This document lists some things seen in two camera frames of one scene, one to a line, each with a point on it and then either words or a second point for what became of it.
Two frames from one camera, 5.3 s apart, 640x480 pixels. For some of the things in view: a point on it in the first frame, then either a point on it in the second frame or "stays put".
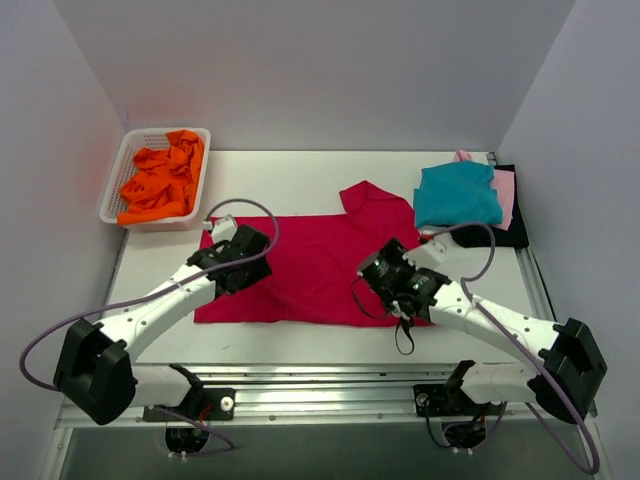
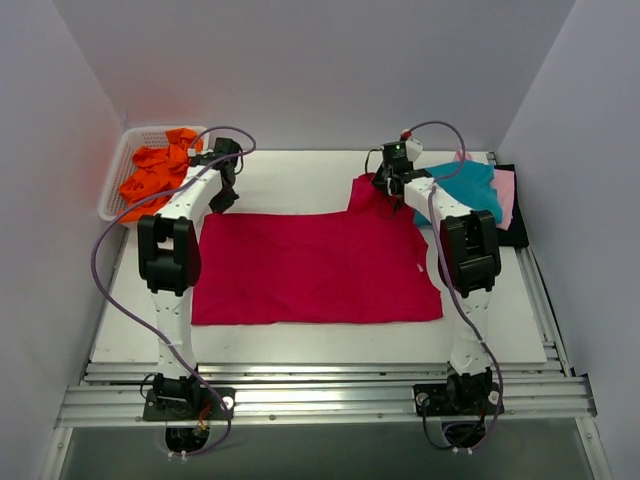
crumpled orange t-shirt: x=164 y=179 stays put
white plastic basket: x=122 y=169 stays put
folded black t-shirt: x=515 y=237 stays put
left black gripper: x=256 y=245 → x=223 y=198
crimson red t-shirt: x=316 y=259 stays put
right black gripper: x=376 y=268 → x=382 y=181
